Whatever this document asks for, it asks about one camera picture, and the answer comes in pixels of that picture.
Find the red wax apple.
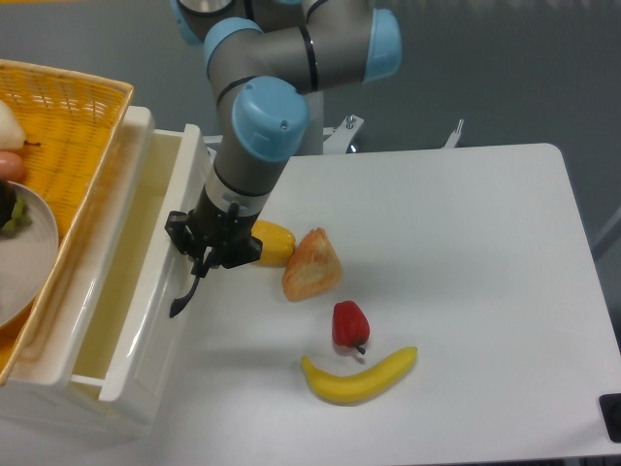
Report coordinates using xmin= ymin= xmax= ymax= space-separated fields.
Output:
xmin=332 ymin=300 xmax=371 ymax=354

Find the black corner device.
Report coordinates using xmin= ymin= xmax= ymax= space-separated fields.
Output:
xmin=599 ymin=393 xmax=621 ymax=444

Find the white drawer cabinet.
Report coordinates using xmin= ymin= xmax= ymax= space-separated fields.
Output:
xmin=0 ymin=105 xmax=205 ymax=446

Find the yellow bell pepper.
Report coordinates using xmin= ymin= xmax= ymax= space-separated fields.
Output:
xmin=251 ymin=220 xmax=296 ymax=267

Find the black top drawer handle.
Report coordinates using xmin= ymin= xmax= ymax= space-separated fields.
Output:
xmin=169 ymin=276 xmax=201 ymax=318

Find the grey plate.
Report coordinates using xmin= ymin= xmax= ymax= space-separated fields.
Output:
xmin=1 ymin=183 xmax=59 ymax=326

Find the white drawer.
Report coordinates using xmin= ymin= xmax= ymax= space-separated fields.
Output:
xmin=70 ymin=124 xmax=210 ymax=430

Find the yellow woven basket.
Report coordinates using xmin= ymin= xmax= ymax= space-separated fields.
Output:
xmin=1 ymin=59 xmax=134 ymax=382

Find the dark purple mangosteen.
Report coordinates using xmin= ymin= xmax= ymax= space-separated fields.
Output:
xmin=0 ymin=180 xmax=32 ymax=235

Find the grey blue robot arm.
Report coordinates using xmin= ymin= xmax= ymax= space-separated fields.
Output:
xmin=166 ymin=1 xmax=403 ymax=279

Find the triangular bread pastry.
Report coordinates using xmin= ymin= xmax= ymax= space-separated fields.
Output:
xmin=281 ymin=227 xmax=343 ymax=302

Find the white pear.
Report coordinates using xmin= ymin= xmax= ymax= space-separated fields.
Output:
xmin=0 ymin=101 xmax=41 ymax=150

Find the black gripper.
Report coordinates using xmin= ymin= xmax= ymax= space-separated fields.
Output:
xmin=165 ymin=193 xmax=262 ymax=278

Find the yellow banana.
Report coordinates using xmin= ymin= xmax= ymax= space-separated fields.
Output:
xmin=300 ymin=347 xmax=418 ymax=405

